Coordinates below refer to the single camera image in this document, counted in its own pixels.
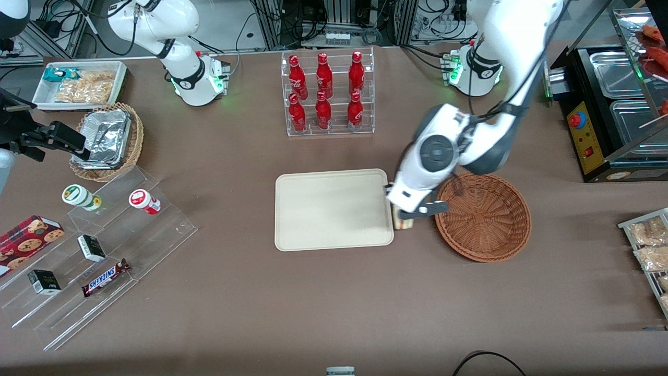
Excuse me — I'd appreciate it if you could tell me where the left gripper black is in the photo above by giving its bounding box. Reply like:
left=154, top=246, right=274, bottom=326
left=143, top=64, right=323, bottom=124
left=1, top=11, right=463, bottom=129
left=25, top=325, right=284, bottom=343
left=399, top=201, right=449, bottom=220

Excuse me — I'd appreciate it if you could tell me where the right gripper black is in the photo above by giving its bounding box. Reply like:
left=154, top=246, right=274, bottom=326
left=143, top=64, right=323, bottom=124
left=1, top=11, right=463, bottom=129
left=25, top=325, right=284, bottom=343
left=0, top=88, right=87, bottom=161

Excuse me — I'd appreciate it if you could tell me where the triangle sandwich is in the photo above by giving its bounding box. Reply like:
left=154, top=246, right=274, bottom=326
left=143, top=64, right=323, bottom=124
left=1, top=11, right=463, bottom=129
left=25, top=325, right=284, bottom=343
left=394, top=206, right=415, bottom=230

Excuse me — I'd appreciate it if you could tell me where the brown wicker basket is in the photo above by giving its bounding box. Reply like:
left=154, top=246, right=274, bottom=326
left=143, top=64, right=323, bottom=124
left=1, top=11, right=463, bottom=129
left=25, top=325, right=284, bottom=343
left=434, top=172, right=532, bottom=263

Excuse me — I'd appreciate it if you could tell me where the light wicker basket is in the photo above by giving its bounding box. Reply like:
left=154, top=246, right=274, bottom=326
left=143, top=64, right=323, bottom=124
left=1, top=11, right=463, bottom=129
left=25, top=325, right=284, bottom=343
left=69, top=102, right=145, bottom=182

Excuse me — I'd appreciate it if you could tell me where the beige rectangular tray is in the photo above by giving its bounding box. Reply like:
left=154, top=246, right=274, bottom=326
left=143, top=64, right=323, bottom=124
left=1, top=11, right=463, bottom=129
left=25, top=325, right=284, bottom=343
left=275, top=168, right=395, bottom=252

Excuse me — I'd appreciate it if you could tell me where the tray with packaged snacks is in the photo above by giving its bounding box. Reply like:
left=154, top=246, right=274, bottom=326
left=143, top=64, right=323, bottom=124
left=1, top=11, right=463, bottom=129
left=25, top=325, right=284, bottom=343
left=617, top=208, right=668, bottom=320

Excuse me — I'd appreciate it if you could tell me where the white plastic bin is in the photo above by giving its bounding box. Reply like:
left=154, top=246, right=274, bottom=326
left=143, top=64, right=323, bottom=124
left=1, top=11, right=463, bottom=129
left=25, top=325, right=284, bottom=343
left=31, top=60, right=128, bottom=111

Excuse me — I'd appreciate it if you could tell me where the aluminium foil container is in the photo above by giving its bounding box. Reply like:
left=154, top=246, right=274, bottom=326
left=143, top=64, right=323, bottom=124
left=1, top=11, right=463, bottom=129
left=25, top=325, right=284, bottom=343
left=73, top=108, right=132, bottom=170

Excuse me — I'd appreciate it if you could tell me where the green lid sunflower jar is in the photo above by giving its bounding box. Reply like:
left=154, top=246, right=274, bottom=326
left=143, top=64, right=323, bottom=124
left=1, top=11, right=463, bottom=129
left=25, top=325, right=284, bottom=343
left=62, top=184, right=103, bottom=212

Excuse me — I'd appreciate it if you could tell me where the teal snack packet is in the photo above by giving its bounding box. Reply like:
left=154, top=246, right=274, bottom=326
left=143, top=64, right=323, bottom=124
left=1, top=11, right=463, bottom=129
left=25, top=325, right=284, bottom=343
left=43, top=67, right=79, bottom=84

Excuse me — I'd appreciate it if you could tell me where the red plaid cookie box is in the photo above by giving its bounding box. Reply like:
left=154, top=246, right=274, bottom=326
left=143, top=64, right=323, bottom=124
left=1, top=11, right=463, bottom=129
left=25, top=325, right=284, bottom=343
left=0, top=215, right=66, bottom=277

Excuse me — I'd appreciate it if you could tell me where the red lid white jar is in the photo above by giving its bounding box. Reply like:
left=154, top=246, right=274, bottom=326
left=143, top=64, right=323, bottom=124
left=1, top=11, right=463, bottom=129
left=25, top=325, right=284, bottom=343
left=128, top=189, right=161, bottom=216

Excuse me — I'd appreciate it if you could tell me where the small black carton box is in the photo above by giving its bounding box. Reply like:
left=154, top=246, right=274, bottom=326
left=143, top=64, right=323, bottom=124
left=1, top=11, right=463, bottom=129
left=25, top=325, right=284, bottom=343
left=77, top=234, right=106, bottom=263
left=27, top=269, right=62, bottom=296

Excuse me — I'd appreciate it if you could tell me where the clear acrylic bottle rack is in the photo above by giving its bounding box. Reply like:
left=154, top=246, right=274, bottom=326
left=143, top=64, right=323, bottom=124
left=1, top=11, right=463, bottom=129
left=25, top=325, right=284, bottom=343
left=281, top=47, right=375, bottom=137

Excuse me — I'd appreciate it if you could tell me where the red cola bottle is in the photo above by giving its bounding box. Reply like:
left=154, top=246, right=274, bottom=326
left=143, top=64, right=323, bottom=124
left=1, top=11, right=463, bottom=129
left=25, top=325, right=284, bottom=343
left=348, top=51, right=365, bottom=96
left=315, top=90, right=332, bottom=131
left=347, top=91, right=364, bottom=131
left=289, top=93, right=307, bottom=134
left=316, top=52, right=333, bottom=100
left=289, top=55, right=308, bottom=101

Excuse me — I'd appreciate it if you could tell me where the clear acrylic stepped shelf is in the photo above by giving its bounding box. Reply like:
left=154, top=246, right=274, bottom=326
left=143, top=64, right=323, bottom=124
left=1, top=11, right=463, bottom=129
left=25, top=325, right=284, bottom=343
left=0, top=164, right=198, bottom=351

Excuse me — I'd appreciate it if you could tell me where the Snickers chocolate bar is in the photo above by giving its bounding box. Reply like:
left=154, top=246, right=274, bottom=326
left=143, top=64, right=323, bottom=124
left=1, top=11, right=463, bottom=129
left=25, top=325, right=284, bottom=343
left=82, top=258, right=131, bottom=298

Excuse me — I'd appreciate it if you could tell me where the black food warmer machine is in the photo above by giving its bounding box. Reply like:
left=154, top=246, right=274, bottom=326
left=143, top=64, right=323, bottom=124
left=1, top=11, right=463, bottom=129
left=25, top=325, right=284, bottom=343
left=548, top=44, right=668, bottom=183

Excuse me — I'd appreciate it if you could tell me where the steel food pan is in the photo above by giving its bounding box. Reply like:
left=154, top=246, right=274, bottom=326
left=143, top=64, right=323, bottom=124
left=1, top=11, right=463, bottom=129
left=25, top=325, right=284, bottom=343
left=589, top=51, right=645, bottom=99
left=610, top=99, right=668, bottom=157

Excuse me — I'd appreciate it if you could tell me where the clear glass display cover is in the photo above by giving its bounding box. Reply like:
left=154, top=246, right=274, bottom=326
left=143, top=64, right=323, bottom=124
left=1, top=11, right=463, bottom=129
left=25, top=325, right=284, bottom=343
left=610, top=6, right=668, bottom=123

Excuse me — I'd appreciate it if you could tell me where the black cable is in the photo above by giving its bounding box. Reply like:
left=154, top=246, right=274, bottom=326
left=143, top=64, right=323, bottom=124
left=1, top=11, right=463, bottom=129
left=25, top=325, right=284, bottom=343
left=451, top=351, right=528, bottom=376

